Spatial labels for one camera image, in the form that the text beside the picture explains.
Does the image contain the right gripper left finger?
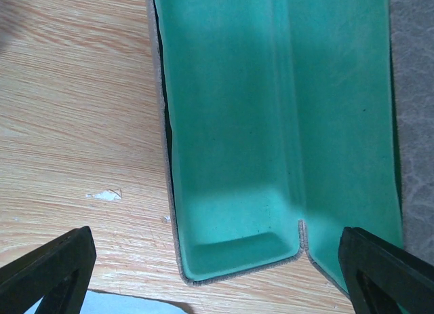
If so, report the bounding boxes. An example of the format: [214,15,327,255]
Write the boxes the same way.
[1,226,96,313]

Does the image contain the grey glasses case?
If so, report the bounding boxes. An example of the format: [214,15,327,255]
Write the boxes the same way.
[144,0,434,300]

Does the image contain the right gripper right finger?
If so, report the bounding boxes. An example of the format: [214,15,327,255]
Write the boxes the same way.
[338,227,433,313]

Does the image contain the blue cleaning cloth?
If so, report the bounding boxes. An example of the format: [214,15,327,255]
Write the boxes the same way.
[28,288,194,314]

